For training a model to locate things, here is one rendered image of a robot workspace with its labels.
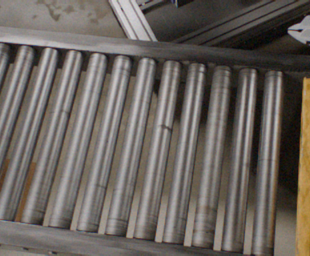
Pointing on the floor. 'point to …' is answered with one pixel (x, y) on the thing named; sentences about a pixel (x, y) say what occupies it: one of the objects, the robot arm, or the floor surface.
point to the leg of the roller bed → (290, 107)
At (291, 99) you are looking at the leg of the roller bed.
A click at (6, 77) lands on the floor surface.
